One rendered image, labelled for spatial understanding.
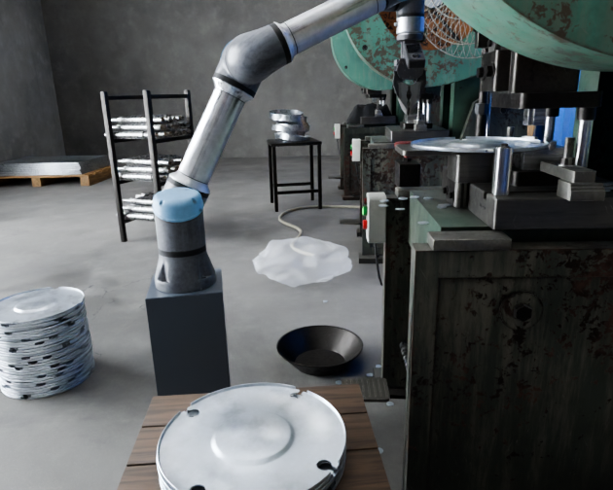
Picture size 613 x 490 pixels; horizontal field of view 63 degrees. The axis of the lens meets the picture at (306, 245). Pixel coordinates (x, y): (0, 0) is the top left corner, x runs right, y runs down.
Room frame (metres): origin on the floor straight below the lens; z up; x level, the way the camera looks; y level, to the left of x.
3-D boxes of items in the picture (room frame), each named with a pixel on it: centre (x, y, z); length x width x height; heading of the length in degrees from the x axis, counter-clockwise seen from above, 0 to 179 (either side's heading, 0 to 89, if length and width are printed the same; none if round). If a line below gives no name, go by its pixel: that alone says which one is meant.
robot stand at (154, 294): (1.19, 0.31, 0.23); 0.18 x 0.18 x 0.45; 10
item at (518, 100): (1.11, -0.52, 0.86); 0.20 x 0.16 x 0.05; 177
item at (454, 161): (1.12, -0.34, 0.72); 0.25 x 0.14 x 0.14; 87
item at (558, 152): (1.12, -0.51, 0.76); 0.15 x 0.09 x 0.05; 177
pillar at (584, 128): (1.03, -0.57, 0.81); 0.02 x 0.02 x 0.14
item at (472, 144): (1.12, -0.39, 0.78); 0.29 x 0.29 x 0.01
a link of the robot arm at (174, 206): (1.19, 0.31, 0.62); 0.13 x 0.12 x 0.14; 14
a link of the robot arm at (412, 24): (1.48, -0.30, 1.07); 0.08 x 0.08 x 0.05
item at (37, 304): (1.51, 0.89, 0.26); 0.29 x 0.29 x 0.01
